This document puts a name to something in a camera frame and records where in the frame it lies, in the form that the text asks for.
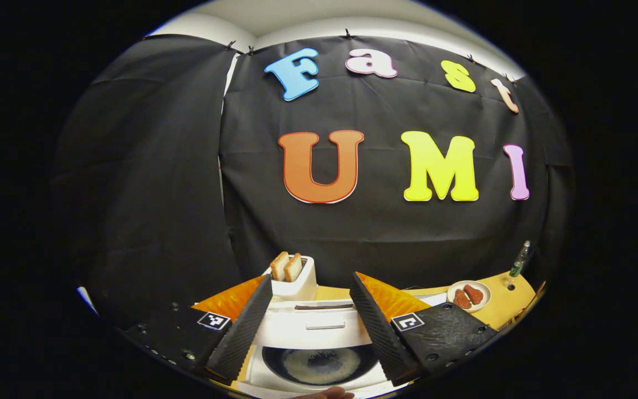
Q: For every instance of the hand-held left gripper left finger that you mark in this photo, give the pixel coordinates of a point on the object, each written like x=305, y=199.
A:
x=241, y=332

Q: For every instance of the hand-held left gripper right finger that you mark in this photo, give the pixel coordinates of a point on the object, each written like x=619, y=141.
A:
x=382, y=332

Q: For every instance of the white rice cooker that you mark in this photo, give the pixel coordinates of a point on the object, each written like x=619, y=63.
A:
x=319, y=332

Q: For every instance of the white toaster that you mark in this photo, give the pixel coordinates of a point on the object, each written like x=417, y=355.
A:
x=297, y=288

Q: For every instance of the toast slice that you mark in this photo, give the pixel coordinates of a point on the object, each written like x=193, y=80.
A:
x=279, y=267
x=293, y=268

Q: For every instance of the brown meat piece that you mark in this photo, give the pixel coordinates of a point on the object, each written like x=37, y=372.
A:
x=462, y=299
x=474, y=293

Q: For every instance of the black backdrop cloth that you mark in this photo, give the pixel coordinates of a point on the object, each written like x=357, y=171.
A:
x=352, y=233

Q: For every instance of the white round plate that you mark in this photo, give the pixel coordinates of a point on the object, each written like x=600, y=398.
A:
x=482, y=288

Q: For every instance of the clear plastic water bottle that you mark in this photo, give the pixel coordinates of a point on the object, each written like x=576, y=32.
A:
x=519, y=260

